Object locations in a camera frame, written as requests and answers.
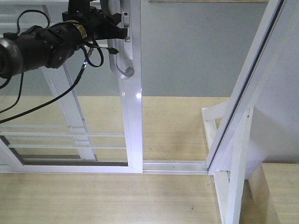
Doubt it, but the silver curved door handle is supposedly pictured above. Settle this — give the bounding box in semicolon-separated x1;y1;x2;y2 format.
100;0;134;79

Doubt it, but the silver door lock plate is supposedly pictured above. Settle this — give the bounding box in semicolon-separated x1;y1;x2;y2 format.
120;0;133;60

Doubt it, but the white triangular support brace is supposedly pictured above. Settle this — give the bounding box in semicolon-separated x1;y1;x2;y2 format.
202;100;253;224

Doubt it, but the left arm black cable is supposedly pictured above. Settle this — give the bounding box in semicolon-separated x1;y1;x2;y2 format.
0;63;88;124

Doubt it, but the light wooden platform board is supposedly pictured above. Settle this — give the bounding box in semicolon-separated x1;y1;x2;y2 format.
0;95;299;224

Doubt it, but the aluminium floor track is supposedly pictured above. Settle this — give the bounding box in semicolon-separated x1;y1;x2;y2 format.
143;161;207;175

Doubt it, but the white door frame post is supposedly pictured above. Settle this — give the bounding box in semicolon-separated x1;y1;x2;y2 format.
206;0;287;175

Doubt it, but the fixed white glass panel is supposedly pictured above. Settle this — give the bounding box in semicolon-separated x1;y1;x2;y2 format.
0;4;99;164

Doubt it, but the white framed sliding glass door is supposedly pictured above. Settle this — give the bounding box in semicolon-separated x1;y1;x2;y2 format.
0;0;143;173

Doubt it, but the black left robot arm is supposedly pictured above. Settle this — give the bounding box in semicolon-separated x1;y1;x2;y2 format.
0;0;128;79

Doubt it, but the light wooden box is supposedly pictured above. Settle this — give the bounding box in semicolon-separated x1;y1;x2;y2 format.
240;163;299;224

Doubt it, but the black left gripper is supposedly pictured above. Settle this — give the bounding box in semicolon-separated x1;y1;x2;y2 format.
48;0;127;68

